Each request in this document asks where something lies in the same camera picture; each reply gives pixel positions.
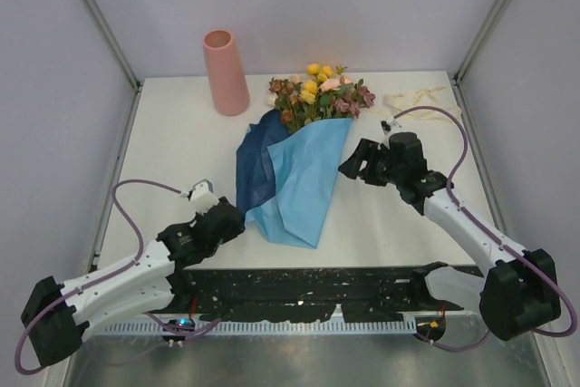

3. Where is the aluminium frame post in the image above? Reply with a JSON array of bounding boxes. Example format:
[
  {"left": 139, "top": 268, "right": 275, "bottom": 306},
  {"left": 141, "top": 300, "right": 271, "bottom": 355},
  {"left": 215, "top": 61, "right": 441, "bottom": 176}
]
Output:
[
  {"left": 452, "top": 0, "right": 538, "bottom": 87},
  {"left": 53, "top": 0, "right": 142, "bottom": 92}
]

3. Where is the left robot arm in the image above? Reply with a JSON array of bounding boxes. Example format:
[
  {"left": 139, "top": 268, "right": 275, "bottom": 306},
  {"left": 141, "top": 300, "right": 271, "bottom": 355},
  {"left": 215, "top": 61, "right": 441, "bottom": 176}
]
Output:
[{"left": 21, "top": 198, "right": 245, "bottom": 368}]

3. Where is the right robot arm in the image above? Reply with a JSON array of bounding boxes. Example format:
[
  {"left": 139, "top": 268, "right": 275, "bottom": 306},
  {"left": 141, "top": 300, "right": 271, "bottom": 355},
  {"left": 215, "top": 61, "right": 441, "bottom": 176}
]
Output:
[{"left": 339, "top": 132, "right": 561, "bottom": 341}]

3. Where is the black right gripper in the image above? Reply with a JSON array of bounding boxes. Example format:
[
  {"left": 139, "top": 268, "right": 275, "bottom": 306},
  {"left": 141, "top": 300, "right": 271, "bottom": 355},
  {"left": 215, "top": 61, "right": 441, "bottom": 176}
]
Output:
[{"left": 338, "top": 138, "right": 404, "bottom": 187}]

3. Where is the left aluminium frame post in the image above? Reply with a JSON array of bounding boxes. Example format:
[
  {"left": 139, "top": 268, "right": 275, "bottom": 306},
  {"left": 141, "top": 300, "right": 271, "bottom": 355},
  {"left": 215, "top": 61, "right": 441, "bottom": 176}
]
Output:
[{"left": 53, "top": 0, "right": 142, "bottom": 92}]

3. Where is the right aluminium frame post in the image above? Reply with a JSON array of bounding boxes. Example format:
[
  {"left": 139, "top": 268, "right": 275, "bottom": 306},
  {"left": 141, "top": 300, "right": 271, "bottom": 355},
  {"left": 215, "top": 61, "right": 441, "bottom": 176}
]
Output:
[{"left": 452, "top": 0, "right": 538, "bottom": 87}]

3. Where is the pink tapered vase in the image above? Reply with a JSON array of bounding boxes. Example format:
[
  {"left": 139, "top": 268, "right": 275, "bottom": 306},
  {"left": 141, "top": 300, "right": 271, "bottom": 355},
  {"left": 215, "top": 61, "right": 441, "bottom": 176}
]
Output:
[{"left": 203, "top": 29, "right": 250, "bottom": 116}]

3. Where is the artificial flower bunch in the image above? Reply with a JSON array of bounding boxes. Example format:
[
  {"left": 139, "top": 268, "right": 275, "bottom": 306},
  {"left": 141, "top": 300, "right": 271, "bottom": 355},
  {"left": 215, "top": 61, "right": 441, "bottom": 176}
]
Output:
[{"left": 268, "top": 63, "right": 376, "bottom": 134}]

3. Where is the cream ribbon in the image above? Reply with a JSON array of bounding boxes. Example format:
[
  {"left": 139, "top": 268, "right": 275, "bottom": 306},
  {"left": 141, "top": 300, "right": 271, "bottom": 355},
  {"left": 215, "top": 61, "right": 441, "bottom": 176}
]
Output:
[{"left": 370, "top": 86, "right": 461, "bottom": 122}]

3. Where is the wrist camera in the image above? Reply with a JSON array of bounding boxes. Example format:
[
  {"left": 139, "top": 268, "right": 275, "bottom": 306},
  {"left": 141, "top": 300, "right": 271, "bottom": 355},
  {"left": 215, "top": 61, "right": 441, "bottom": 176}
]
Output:
[
  {"left": 381, "top": 117, "right": 401, "bottom": 137},
  {"left": 179, "top": 179, "right": 219, "bottom": 215}
]

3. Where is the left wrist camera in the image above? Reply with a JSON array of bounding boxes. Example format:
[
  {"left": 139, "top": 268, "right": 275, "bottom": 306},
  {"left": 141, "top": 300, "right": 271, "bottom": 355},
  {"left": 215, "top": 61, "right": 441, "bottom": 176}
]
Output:
[{"left": 179, "top": 179, "right": 219, "bottom": 215}]

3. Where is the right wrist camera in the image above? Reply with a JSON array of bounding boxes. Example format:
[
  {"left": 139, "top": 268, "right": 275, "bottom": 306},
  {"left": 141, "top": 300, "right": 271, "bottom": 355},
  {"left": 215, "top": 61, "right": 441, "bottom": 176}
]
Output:
[{"left": 381, "top": 117, "right": 401, "bottom": 137}]

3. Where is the white slotted cable duct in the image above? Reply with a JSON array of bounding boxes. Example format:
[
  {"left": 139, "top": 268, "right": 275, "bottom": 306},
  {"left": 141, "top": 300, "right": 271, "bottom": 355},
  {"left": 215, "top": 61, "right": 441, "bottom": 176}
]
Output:
[{"left": 100, "top": 315, "right": 417, "bottom": 336}]

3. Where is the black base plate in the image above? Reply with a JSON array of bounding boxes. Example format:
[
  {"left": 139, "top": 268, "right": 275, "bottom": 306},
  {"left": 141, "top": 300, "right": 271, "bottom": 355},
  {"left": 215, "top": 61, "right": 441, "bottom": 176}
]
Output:
[{"left": 161, "top": 266, "right": 459, "bottom": 324}]

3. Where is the blue wrapping paper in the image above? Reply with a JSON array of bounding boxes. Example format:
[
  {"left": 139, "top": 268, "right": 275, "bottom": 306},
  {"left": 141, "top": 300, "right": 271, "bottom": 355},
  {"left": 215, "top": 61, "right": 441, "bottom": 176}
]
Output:
[{"left": 236, "top": 109, "right": 353, "bottom": 249}]

